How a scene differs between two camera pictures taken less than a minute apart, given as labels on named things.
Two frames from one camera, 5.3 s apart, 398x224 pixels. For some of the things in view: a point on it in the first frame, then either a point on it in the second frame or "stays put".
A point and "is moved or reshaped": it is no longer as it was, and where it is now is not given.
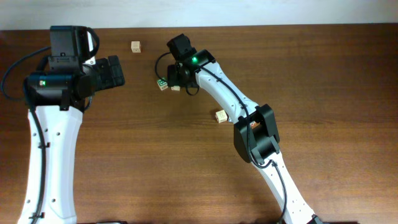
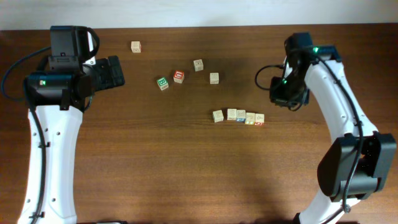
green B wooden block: [163, 84] stays put
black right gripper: [171, 76] -> [278, 99]
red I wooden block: [254, 124] is moved or reshaped
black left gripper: [111, 79] stays put
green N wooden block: [175, 88] is moved or reshaped
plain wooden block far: [135, 46] stays put
